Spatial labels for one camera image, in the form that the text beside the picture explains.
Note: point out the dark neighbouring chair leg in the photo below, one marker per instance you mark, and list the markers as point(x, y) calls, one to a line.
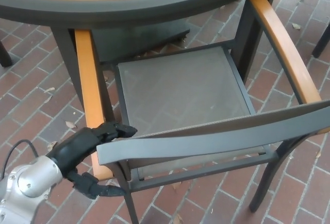
point(4, 55)
point(321, 43)

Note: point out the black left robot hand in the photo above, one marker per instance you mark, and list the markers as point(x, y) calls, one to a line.
point(72, 152)

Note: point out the round wooden table, dark rim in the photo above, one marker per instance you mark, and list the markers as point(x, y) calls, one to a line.
point(103, 5)

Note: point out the dark chair with wooden armrests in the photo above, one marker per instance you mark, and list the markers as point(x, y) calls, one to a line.
point(185, 97)

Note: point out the dry brown leaf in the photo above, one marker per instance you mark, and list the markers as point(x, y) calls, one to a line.
point(52, 145)
point(49, 89)
point(296, 25)
point(70, 124)
point(178, 219)
point(177, 185)

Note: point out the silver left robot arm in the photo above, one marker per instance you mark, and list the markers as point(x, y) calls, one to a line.
point(28, 182)

